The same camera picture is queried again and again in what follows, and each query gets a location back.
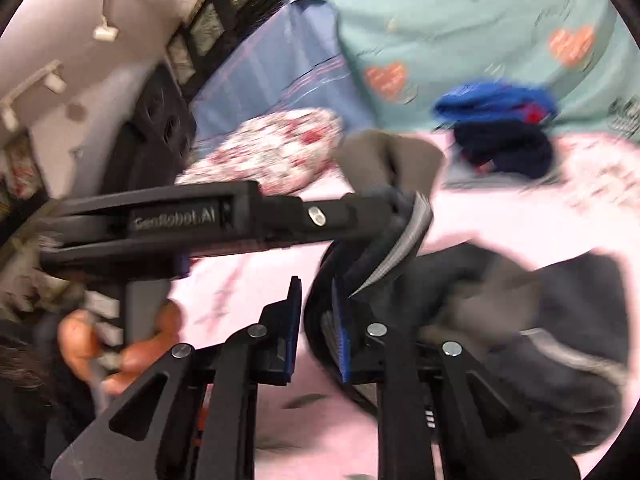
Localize black framed picture display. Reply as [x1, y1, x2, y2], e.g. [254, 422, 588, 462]
[165, 0, 301, 91]

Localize pink floral bedsheet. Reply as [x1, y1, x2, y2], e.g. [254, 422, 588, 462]
[170, 130, 640, 480]

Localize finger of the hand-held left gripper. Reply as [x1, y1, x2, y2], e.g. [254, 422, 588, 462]
[260, 190, 406, 250]

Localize floral quilt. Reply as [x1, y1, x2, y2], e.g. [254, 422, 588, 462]
[177, 108, 346, 193]

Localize white track spotlight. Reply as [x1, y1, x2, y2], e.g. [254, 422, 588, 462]
[92, 15, 120, 41]
[42, 60, 68, 93]
[0, 95, 18, 131]

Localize blue plaid sheet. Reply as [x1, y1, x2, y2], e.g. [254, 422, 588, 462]
[190, 0, 373, 161]

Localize teal heart-print sheet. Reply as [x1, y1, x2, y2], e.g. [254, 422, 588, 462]
[292, 0, 640, 133]

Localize navy folded garment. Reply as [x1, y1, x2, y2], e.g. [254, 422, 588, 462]
[452, 120, 553, 178]

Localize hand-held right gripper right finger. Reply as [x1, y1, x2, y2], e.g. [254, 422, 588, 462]
[331, 290, 581, 480]

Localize blue folded garment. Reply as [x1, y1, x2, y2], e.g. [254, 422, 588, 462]
[432, 80, 558, 126]

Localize dark grey pants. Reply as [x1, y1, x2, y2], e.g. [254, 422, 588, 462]
[305, 130, 628, 456]

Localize person's left hand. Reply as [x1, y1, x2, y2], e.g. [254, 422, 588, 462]
[57, 300, 183, 396]

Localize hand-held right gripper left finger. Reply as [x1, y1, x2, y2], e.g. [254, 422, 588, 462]
[52, 276, 303, 480]

